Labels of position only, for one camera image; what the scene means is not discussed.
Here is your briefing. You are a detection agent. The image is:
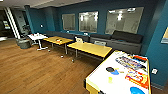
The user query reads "colourful game box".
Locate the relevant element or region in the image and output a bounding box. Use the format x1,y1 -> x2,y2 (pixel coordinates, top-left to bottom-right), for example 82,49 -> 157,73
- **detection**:
114,54 -> 148,71

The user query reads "white socket plate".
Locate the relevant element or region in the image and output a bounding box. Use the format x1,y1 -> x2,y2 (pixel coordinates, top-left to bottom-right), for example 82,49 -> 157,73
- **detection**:
151,68 -> 159,75

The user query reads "dark grey sofa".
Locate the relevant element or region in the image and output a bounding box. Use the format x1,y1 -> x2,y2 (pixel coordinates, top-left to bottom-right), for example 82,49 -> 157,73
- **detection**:
89,29 -> 145,55

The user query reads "glass wall window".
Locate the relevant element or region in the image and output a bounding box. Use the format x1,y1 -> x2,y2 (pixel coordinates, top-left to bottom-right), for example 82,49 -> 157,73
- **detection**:
61,13 -> 77,32
105,6 -> 145,35
78,10 -> 100,34

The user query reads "yellow-legged gaming table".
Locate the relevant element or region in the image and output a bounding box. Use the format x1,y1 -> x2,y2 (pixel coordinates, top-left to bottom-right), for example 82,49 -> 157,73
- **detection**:
84,49 -> 152,94

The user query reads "blue round paddle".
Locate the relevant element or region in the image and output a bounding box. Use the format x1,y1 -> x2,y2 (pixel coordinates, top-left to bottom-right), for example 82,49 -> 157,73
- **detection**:
110,68 -> 121,75

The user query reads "orange flat box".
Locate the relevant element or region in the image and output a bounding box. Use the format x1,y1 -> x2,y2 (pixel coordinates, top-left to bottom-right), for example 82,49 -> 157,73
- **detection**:
132,54 -> 149,62

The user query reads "small yellow object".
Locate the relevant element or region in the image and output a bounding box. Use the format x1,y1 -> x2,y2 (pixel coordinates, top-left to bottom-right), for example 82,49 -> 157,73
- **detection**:
106,76 -> 114,84

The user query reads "dark low bench seat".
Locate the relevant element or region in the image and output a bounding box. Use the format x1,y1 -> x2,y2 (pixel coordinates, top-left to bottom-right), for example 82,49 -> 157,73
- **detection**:
44,30 -> 90,43

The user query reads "small white table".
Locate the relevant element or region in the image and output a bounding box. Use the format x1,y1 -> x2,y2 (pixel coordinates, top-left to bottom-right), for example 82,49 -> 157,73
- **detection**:
27,32 -> 50,52

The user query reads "yellow wall sign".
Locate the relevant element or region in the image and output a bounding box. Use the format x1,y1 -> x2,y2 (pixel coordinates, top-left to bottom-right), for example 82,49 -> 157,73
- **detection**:
160,26 -> 168,45

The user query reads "grey waste bin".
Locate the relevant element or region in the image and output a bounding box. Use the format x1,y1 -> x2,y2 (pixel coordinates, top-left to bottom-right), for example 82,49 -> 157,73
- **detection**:
15,37 -> 32,50

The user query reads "open silver laptop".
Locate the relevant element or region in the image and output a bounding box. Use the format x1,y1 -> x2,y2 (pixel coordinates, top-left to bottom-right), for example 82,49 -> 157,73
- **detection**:
74,35 -> 85,44

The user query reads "long wooden table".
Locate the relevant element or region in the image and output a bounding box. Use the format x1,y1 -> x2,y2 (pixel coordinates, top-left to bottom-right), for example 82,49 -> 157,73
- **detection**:
42,35 -> 75,55
66,41 -> 114,63

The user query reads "orange snack bag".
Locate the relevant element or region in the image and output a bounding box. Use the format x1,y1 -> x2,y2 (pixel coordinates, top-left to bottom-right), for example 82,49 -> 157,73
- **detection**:
124,70 -> 150,90

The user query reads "blue bowl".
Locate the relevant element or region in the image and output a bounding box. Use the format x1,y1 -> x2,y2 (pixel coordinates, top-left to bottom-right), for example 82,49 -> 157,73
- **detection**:
129,86 -> 146,94

